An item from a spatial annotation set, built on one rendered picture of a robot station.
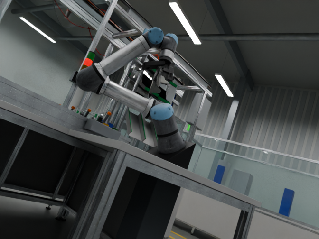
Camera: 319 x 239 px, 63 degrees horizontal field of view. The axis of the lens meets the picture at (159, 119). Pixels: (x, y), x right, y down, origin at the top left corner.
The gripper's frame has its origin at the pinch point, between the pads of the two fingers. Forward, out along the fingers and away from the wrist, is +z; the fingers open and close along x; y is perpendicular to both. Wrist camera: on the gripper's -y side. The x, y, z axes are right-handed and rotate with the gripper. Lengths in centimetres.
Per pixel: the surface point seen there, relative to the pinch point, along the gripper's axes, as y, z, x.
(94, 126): -20.8, 18.6, 27.9
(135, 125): 8, -2, 71
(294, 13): 340, -472, 297
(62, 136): -34, 30, 23
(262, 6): 270, -482, 327
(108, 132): -11.9, 17.7, 33.3
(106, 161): -8, 34, 39
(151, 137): 24, 0, 78
